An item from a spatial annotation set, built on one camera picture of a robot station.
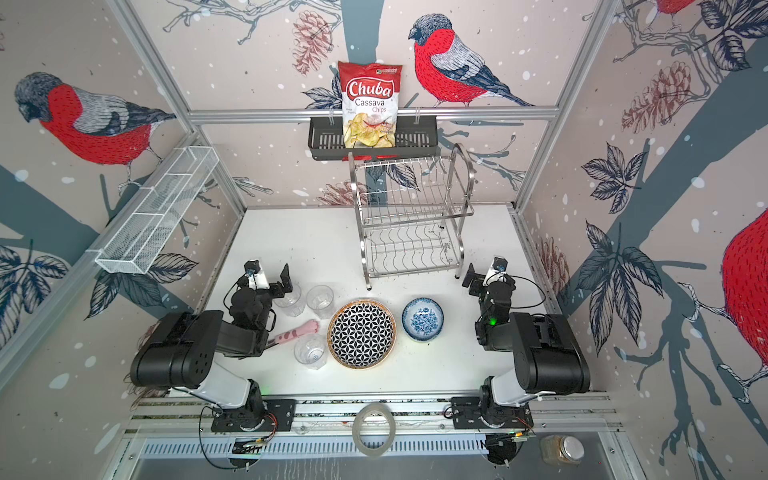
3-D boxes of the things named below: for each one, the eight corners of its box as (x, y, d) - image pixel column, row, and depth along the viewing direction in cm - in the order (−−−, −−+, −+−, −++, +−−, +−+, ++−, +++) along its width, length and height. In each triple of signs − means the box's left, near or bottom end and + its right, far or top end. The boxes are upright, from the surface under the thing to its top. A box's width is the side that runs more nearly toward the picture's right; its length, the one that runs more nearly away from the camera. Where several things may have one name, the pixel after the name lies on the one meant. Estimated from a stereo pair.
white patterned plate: (325, 367, 83) (323, 363, 80) (334, 306, 95) (332, 300, 92) (396, 367, 82) (396, 363, 80) (396, 306, 95) (396, 300, 92)
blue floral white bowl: (402, 346, 85) (402, 335, 79) (401, 310, 93) (401, 297, 86) (442, 346, 85) (446, 335, 79) (438, 310, 93) (441, 297, 86)
